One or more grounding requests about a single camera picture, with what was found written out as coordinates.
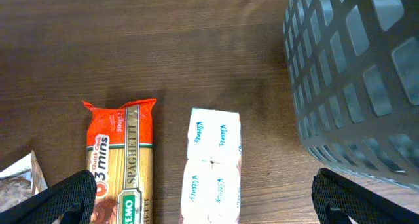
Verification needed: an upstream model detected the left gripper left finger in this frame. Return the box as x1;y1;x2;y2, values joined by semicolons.
1;170;96;224

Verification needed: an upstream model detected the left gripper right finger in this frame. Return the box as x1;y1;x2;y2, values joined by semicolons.
312;168;418;224

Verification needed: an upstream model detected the white Kleenex tissue pack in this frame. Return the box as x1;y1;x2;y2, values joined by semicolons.
179;108;242;224

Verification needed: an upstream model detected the beige brown snack bag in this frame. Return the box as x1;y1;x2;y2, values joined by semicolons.
0;151;48;212

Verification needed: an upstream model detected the red spaghetti packet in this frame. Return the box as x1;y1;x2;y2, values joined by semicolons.
83;98;156;224

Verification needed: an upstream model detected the grey plastic lattice basket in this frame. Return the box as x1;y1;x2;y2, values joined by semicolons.
283;0;418;190

